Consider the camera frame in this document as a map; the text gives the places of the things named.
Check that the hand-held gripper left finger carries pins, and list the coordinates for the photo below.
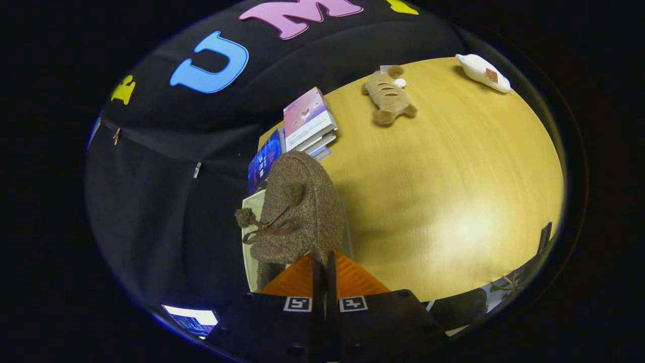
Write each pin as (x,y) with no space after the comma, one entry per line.
(272,325)

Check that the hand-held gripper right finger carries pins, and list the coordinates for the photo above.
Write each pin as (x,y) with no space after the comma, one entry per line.
(388,322)

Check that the beige fabric storage box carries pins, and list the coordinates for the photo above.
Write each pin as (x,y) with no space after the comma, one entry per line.
(253,198)

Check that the brown fuzzy slipper shoe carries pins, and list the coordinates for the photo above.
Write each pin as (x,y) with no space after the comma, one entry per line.
(312,201)

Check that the computer monitor screen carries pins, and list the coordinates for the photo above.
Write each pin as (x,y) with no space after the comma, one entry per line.
(194,317)

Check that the black backdrop cloth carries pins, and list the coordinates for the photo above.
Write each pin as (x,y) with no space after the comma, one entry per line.
(161,227)

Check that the blue cover book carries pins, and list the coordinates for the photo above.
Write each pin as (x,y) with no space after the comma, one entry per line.
(263,161)

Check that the white clip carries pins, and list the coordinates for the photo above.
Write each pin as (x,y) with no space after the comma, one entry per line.
(196,170)

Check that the light blue book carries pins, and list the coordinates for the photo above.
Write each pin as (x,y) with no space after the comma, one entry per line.
(323,153)

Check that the white book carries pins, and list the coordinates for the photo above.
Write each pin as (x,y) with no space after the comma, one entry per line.
(322,138)

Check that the pink cover book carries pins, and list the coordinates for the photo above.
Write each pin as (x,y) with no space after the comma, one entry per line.
(306,116)

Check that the tan striped plush toy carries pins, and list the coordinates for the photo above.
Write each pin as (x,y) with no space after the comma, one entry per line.
(387,96)

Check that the copper clip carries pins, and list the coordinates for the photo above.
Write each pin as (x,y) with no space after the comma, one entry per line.
(117,135)

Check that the white wipes packet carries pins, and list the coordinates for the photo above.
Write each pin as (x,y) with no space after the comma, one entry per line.
(481,73)

